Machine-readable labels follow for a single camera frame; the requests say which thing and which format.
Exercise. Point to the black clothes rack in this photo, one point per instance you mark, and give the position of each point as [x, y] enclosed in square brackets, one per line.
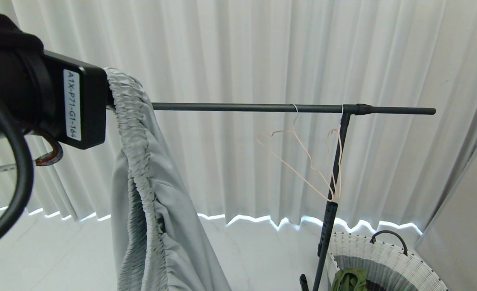
[242, 107]

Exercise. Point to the white curtain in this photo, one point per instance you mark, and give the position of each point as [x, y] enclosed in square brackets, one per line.
[230, 52]

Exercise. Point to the pink clothes hanger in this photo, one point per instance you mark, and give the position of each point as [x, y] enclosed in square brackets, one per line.
[338, 161]
[303, 149]

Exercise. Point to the pale grey shorts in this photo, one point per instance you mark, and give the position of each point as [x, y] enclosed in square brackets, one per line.
[169, 210]

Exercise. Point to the white laundry basket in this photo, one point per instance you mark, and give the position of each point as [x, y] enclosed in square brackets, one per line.
[388, 252]

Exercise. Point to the green garment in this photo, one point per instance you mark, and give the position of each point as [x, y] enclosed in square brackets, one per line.
[347, 281]

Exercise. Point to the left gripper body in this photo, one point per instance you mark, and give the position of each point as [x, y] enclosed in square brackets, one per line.
[20, 64]

